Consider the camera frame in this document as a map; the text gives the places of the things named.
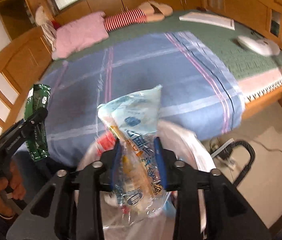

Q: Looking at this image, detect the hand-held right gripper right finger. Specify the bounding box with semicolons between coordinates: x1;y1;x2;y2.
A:
153;137;273;240

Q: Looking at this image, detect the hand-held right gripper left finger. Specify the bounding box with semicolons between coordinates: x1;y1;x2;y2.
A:
6;140;124;240

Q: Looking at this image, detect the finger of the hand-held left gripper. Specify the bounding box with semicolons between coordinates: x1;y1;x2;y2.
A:
18;108;49;137

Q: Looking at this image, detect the green packet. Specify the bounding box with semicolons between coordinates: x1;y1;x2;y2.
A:
24;84;52;161

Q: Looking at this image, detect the white bag-lined trash bin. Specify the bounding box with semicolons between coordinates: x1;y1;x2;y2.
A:
76;120;216;240

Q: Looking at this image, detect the clear blue-printed plastic bag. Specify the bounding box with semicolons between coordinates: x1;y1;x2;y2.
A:
97;84;173;228

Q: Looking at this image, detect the person's left hand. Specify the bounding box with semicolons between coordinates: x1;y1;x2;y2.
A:
0;159;27;218

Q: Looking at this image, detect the blue plaid blanket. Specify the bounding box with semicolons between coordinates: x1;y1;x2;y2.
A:
13;31;246;167

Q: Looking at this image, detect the pink pillow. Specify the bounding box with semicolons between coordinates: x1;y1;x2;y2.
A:
51;11;109;60

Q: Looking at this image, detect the pink patterned bed sheet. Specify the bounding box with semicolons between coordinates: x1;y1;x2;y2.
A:
238;64;282;103

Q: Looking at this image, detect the green mattress cover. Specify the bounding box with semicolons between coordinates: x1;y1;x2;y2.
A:
48;9;282;83

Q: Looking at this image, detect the striped plush doll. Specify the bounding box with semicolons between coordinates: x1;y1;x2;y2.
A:
103;0;174;32

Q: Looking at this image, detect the white tray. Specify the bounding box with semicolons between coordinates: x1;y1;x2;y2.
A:
179;11;236;31

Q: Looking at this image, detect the white oval device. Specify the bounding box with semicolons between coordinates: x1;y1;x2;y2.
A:
237;35;281;57

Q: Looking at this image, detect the wooden bunk bed frame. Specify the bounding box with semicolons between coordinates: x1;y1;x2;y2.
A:
0;0;282;140

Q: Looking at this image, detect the black tubular handle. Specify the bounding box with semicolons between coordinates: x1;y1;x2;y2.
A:
216;140;255;188

